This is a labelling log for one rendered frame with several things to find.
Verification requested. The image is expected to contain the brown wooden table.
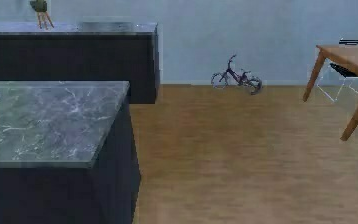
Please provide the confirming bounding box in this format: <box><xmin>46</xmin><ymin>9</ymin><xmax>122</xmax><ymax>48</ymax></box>
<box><xmin>302</xmin><ymin>44</ymin><xmax>358</xmax><ymax>142</ymax></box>

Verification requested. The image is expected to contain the black marble-top kitchen counter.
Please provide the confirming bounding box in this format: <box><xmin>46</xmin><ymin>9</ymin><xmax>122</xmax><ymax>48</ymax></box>
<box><xmin>0</xmin><ymin>21</ymin><xmax>161</xmax><ymax>105</ymax></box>

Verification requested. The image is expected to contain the black chair with white legs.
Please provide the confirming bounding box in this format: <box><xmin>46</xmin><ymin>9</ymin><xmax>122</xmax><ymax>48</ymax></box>
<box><xmin>316</xmin><ymin>37</ymin><xmax>358</xmax><ymax>103</ymax></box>

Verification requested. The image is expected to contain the dark purple bicycle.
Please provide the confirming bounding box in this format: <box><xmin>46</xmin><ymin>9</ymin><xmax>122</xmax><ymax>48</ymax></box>
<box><xmin>210</xmin><ymin>54</ymin><xmax>264</xmax><ymax>96</ymax></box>

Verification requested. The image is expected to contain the black marble-top kitchen island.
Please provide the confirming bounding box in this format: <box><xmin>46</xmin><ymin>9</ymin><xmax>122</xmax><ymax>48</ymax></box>
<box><xmin>0</xmin><ymin>80</ymin><xmax>142</xmax><ymax>224</ymax></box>

